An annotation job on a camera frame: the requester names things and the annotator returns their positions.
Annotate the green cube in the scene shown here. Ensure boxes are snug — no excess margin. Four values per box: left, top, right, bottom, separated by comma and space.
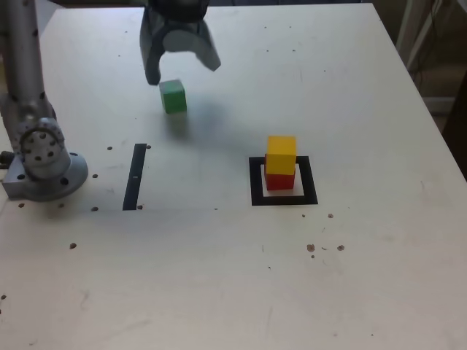
159, 79, 188, 114

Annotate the black tape square outline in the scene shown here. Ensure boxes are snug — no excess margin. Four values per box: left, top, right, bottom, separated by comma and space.
248, 155, 319, 207

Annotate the yellow cube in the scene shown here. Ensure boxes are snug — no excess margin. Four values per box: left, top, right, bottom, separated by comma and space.
266, 135, 297, 175

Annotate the white metal frame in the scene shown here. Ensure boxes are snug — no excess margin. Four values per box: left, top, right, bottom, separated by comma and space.
395, 0, 467, 72

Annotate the red cube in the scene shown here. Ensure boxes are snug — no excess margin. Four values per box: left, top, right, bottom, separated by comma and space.
264, 152, 296, 192

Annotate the black tape strip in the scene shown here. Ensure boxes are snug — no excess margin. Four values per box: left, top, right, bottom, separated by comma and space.
122, 143, 147, 211

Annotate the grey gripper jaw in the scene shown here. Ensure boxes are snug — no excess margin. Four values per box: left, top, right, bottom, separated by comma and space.
139, 7, 167, 87
162, 20, 223, 73

